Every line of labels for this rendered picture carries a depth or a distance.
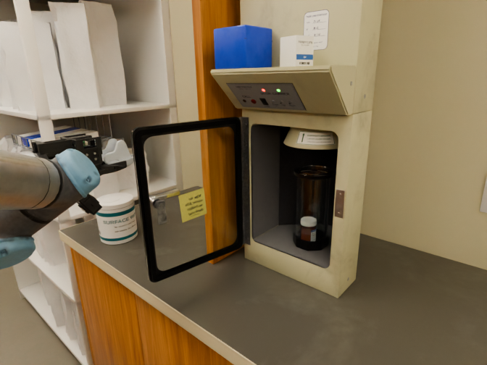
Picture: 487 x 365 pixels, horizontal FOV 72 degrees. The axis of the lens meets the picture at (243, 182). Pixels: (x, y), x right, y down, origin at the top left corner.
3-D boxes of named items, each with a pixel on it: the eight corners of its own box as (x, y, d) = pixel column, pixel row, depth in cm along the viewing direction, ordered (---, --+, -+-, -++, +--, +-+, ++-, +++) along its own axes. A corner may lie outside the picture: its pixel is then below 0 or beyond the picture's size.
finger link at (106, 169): (129, 161, 73) (90, 170, 66) (130, 168, 73) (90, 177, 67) (118, 158, 75) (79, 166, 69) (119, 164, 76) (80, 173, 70)
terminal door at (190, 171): (243, 247, 103) (240, 116, 91) (149, 284, 85) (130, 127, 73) (241, 245, 103) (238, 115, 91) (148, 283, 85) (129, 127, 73)
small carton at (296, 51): (296, 67, 75) (297, 38, 73) (312, 66, 71) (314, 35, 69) (279, 67, 72) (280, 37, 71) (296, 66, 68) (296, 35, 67)
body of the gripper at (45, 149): (104, 136, 68) (40, 145, 59) (110, 176, 71) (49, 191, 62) (87, 132, 73) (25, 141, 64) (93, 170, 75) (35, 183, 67)
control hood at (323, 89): (240, 107, 92) (240, 69, 89) (354, 114, 72) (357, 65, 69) (211, 111, 84) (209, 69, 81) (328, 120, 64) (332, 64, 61)
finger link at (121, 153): (143, 137, 76) (103, 144, 69) (146, 163, 77) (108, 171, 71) (135, 136, 77) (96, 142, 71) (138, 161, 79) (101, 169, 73)
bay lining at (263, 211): (295, 214, 120) (298, 114, 109) (366, 235, 103) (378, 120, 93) (251, 239, 102) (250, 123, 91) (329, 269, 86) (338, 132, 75)
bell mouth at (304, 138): (304, 135, 103) (305, 116, 101) (361, 141, 92) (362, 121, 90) (270, 144, 90) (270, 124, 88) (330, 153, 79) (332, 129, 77)
